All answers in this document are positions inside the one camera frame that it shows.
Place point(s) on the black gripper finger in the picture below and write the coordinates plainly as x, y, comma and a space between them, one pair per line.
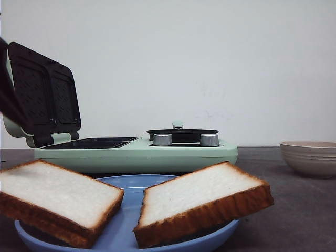
10, 106

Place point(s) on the mint green sandwich maker lid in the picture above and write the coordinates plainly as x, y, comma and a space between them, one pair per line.
47, 94

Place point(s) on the beige ribbed bowl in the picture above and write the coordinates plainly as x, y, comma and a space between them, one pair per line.
310, 158

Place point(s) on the mint green breakfast maker base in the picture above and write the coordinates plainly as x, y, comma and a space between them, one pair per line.
134, 155

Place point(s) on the silver left control knob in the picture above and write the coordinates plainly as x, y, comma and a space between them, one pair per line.
162, 139

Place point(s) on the silver control knob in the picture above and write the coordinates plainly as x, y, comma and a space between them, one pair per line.
209, 140
162, 139

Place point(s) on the blue plastic plate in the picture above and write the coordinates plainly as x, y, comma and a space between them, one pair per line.
118, 234

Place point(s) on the black round frying pan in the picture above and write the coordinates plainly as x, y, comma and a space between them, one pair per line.
180, 134

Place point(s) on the silver right control knob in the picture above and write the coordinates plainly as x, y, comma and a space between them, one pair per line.
209, 140

